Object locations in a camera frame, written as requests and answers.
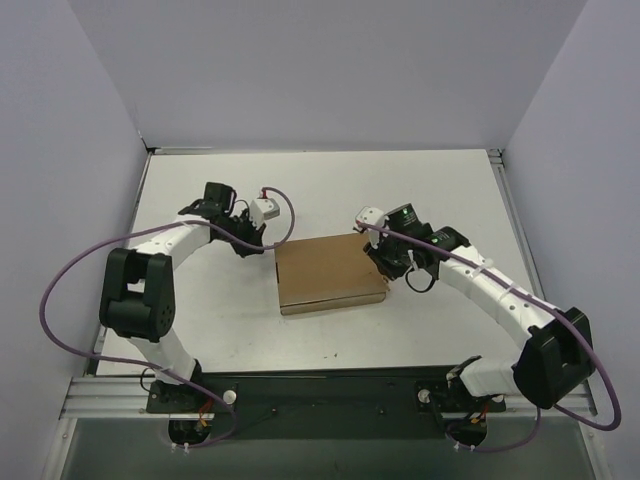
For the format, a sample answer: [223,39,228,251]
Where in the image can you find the brown cardboard express box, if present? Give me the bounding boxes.
[275,233,388,316]

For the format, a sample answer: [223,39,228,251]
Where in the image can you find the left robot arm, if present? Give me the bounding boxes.
[99,182,280,412]

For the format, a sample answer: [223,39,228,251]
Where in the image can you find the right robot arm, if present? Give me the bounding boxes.
[355,204,595,410]

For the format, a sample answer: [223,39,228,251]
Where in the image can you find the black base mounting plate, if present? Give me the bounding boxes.
[146,366,506,440]

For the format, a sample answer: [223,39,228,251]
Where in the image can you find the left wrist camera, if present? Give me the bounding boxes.
[249,197,280,229]

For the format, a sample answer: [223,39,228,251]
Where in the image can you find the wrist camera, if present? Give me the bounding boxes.
[249,197,280,229]
[354,206,387,234]

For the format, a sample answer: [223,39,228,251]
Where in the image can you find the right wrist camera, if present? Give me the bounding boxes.
[354,206,387,234]

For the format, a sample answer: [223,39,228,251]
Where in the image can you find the aluminium table edge rail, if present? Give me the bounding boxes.
[487,148,574,376]

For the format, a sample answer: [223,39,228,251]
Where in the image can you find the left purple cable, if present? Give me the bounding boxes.
[38,186,296,449]

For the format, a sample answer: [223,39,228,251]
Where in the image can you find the purple cable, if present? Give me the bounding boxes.
[355,222,623,454]
[38,186,296,449]

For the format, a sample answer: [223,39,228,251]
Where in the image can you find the aluminium front frame rail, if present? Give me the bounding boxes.
[59,372,599,421]

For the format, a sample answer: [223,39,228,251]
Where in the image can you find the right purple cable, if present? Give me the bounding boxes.
[355,222,623,454]

